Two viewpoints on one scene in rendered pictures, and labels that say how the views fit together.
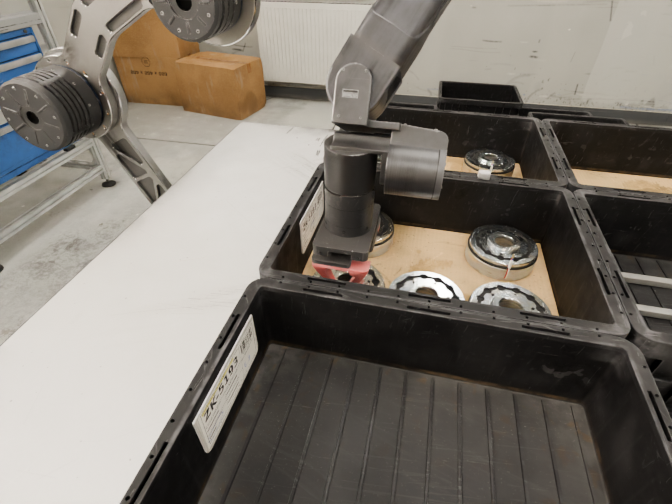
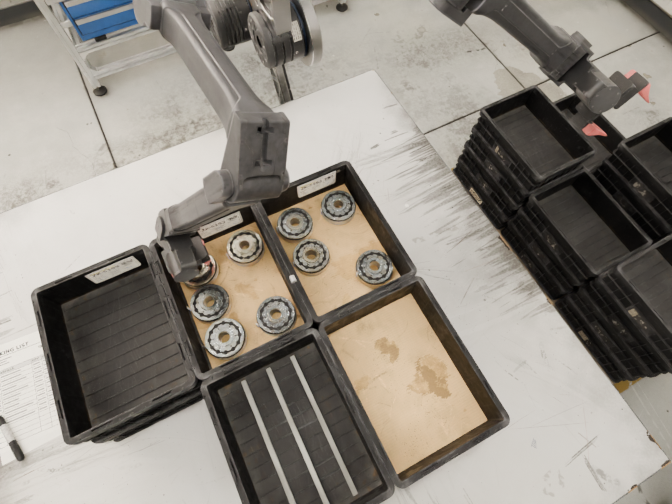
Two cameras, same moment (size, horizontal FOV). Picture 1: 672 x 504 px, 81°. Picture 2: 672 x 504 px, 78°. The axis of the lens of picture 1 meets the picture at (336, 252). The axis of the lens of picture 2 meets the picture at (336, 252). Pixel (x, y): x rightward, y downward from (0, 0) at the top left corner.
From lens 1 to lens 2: 0.98 m
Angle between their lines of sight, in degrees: 38
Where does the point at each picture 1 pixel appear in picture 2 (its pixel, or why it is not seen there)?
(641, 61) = not seen: outside the picture
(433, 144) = (178, 265)
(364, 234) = not seen: hidden behind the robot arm
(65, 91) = (231, 18)
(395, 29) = (170, 222)
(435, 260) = (253, 290)
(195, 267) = not seen: hidden behind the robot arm
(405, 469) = (136, 339)
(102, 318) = (160, 182)
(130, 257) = (199, 153)
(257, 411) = (127, 282)
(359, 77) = (160, 225)
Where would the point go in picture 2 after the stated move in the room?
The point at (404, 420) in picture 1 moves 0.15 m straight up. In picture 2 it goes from (154, 328) to (129, 314)
